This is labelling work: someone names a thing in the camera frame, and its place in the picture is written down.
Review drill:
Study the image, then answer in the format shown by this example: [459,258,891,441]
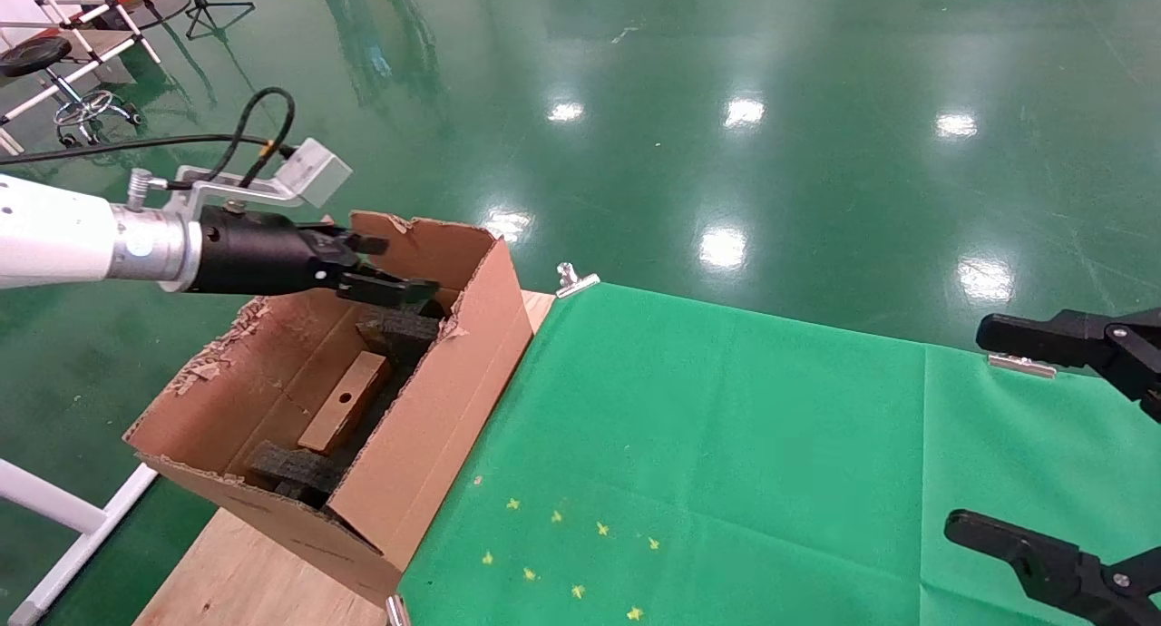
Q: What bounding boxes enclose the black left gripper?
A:
[185,206,442,306]

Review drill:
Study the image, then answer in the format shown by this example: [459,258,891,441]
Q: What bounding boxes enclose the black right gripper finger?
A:
[943,510,1161,626]
[975,308,1161,425]

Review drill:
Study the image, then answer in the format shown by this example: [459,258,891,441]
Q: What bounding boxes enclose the brown cardboard box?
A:
[298,350,393,455]

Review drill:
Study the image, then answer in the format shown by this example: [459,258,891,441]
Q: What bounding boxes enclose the large open cardboard carton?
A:
[122,210,536,609]

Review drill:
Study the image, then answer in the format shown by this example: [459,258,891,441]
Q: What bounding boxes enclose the black foam block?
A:
[243,440,356,509]
[356,304,447,366]

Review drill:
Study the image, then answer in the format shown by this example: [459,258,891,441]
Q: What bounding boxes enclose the green table cloth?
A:
[399,281,1161,626]

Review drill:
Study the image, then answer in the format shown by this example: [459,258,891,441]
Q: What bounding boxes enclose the black tripod stand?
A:
[184,0,257,42]

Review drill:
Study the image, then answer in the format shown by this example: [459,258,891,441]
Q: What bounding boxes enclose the white pipe rack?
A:
[0,0,166,157]

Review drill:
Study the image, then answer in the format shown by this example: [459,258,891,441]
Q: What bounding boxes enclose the black round swivel stool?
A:
[0,34,144,151]

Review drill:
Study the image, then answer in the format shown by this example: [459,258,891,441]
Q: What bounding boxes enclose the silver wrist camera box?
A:
[278,137,354,209]

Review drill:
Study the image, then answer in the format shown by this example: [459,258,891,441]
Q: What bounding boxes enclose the silver camera mount bracket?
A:
[127,165,302,219]

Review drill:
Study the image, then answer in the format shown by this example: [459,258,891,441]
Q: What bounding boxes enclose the black cable with yellow tag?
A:
[0,87,298,193]

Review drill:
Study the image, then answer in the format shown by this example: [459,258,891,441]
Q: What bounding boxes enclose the white table frame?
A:
[0,458,160,626]

